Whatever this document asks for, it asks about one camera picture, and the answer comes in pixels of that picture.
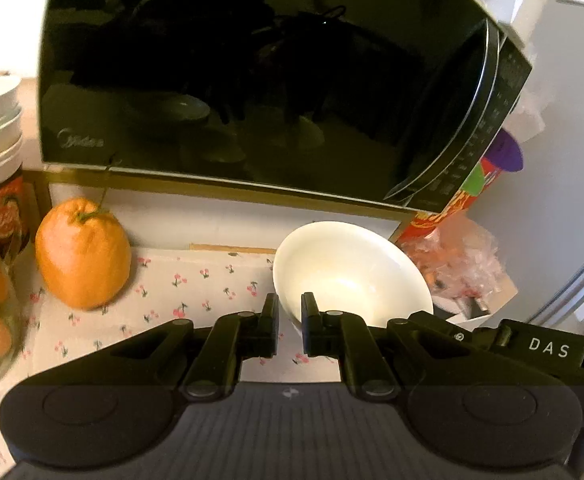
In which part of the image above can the plastic bag of oranges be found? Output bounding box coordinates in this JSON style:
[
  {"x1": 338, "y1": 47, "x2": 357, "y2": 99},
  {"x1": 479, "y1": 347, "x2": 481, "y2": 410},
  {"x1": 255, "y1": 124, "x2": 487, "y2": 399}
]
[{"x1": 398, "y1": 214, "x2": 504, "y2": 300}]

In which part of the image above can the large orange by microwave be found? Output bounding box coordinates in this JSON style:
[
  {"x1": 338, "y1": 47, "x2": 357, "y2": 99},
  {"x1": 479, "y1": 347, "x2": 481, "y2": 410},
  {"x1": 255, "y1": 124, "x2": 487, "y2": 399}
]
[{"x1": 34, "y1": 197, "x2": 132, "y2": 310}]

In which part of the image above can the white ceramic bowl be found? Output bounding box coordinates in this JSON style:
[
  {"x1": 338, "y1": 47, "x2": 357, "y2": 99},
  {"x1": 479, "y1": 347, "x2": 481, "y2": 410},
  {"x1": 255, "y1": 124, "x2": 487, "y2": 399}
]
[{"x1": 272, "y1": 221, "x2": 433, "y2": 327}]

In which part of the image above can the black white cardboard box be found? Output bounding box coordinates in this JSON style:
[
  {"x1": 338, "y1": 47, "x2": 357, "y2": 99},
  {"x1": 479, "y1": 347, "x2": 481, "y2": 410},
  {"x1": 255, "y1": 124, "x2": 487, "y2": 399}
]
[{"x1": 433, "y1": 275, "x2": 519, "y2": 330}]

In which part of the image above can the cherry print tablecloth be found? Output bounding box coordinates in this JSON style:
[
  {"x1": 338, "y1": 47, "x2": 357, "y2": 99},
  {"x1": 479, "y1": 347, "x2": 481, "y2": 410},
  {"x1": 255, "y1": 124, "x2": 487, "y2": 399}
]
[{"x1": 0, "y1": 246, "x2": 343, "y2": 478}]

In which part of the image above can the red gift box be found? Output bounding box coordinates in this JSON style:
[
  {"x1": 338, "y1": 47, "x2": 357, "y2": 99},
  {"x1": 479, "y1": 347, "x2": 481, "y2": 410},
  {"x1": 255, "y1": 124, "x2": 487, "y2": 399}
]
[{"x1": 391, "y1": 128, "x2": 524, "y2": 245}]

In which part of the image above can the silver refrigerator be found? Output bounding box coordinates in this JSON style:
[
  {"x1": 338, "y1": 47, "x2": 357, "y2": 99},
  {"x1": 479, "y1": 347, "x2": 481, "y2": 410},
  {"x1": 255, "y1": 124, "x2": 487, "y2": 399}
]
[{"x1": 469, "y1": 1, "x2": 584, "y2": 327}]

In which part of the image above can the black microwave oven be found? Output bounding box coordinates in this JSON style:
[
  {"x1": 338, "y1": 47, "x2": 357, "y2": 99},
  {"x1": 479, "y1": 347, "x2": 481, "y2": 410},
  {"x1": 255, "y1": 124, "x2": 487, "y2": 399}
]
[{"x1": 39, "y1": 0, "x2": 532, "y2": 212}]

